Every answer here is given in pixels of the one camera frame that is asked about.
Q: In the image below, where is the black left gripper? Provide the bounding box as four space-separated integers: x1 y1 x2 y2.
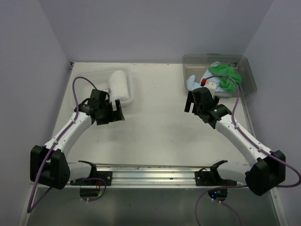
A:
96 99 124 125

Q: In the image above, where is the white towel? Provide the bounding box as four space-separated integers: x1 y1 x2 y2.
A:
109 70 129 101

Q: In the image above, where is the white plastic basket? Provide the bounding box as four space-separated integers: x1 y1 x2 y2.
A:
76 66 134 107

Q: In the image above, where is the green towel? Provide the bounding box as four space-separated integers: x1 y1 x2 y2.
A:
209 64 242 92

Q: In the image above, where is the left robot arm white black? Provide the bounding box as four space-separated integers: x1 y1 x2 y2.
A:
30 99 124 190

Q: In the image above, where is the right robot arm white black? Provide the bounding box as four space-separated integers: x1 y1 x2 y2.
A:
184 88 285 196

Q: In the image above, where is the light blue towel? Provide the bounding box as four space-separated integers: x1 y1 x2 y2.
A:
187 69 227 92

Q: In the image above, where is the grey transparent plastic bin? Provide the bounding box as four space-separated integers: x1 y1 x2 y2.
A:
182 54 257 97

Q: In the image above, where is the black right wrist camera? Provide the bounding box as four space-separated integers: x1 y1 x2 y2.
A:
192 87 213 105

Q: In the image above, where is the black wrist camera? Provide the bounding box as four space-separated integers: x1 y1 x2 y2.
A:
192 87 213 105
88 89 110 107

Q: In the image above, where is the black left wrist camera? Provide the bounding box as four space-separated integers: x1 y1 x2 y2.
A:
88 89 110 107

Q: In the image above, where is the aluminium mounting rail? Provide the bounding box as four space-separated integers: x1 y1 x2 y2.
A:
83 165 202 188

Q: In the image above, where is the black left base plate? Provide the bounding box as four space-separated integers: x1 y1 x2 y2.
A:
70 171 113 186

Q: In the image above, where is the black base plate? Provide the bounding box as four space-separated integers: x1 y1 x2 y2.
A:
70 171 113 186
194 168 237 186

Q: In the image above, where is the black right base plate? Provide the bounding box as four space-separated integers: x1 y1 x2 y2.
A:
194 168 237 186

